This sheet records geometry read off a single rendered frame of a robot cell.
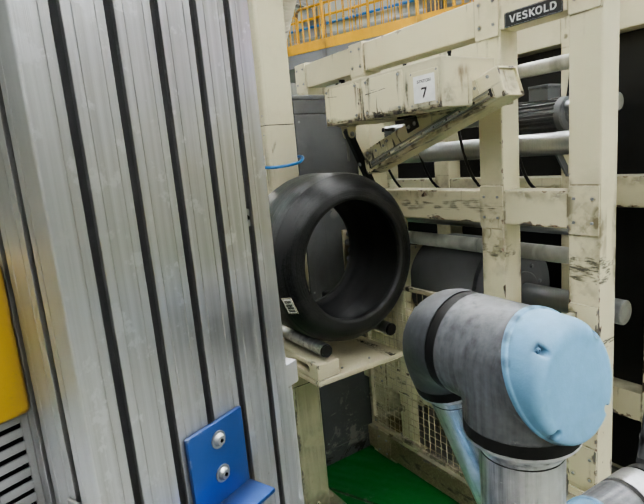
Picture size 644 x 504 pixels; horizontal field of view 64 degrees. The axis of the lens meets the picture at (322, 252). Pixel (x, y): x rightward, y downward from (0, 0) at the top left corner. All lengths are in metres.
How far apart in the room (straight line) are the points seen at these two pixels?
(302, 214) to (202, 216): 1.09
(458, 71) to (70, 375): 1.43
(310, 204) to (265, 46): 0.67
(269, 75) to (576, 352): 1.63
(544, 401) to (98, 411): 0.37
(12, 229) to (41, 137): 0.08
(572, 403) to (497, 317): 0.10
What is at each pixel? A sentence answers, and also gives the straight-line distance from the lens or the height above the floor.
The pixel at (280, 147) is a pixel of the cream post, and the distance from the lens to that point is 1.96.
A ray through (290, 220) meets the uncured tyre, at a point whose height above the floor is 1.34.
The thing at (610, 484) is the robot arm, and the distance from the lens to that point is 0.82.
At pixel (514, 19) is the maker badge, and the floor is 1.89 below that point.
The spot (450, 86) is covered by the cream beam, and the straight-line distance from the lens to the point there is 1.64.
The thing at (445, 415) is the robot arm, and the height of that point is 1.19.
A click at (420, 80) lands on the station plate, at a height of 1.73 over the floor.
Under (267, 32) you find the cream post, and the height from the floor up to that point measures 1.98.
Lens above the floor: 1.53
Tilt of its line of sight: 11 degrees down
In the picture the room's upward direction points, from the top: 5 degrees counter-clockwise
